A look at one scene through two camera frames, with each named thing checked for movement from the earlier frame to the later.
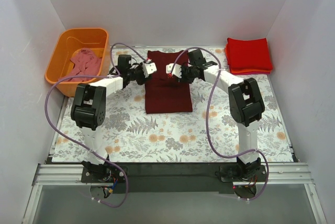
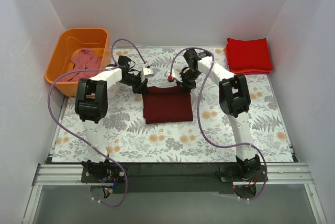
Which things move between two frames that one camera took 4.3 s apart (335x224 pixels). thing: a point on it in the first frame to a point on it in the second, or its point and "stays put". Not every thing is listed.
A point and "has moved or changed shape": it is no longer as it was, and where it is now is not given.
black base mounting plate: x=172 y=178 stays put
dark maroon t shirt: x=165 y=93 has moved or changed shape
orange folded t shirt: x=249 y=70 stays put
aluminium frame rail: x=276 y=174 stays put
